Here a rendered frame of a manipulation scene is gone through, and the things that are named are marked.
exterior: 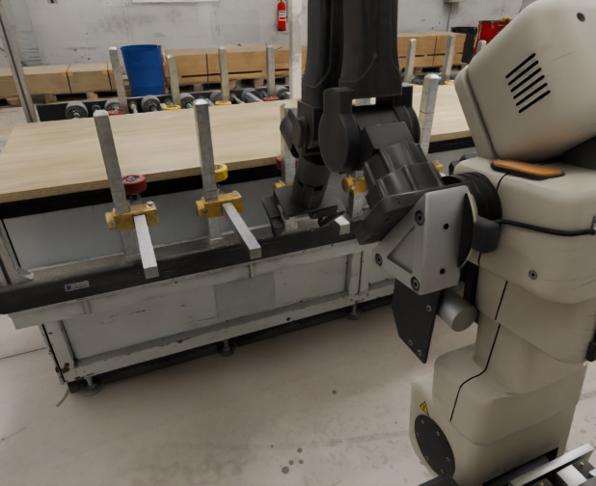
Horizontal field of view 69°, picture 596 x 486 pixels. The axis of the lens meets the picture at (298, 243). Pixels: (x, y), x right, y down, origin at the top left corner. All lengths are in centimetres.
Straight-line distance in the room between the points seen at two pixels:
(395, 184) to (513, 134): 14
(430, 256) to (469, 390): 30
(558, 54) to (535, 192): 13
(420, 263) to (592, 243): 16
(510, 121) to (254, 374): 157
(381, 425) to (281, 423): 37
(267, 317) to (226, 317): 18
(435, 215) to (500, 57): 20
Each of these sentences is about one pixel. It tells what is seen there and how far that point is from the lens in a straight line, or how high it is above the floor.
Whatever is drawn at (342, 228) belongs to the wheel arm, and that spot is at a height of 85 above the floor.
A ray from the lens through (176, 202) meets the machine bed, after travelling 155.
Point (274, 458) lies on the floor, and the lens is 167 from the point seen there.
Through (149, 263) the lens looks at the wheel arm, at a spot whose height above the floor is 85.
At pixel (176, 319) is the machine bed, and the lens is 184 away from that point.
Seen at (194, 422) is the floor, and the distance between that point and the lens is 180.
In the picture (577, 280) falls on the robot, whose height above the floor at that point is 114.
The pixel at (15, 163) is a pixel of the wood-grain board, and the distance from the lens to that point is 172.
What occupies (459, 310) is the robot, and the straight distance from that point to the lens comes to 65.
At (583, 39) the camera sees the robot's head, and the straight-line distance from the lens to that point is 54.
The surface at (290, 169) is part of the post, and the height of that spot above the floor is 91.
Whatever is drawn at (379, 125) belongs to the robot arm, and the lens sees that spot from 52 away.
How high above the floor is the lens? 140
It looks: 30 degrees down
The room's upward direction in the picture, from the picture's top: straight up
